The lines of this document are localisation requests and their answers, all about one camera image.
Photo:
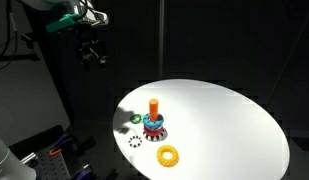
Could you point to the silver aluminium extrusion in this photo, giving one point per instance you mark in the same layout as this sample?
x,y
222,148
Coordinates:
x,y
29,158

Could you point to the black tripod bar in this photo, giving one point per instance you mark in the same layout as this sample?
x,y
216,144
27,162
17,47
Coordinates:
x,y
17,57

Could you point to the grey vertical pole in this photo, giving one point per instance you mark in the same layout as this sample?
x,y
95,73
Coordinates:
x,y
161,36

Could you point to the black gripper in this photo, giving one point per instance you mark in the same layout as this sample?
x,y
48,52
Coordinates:
x,y
91,41

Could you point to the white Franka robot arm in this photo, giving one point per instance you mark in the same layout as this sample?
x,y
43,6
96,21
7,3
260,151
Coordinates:
x,y
5,160

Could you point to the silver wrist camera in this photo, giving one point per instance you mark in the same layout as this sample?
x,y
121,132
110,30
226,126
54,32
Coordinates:
x,y
100,17

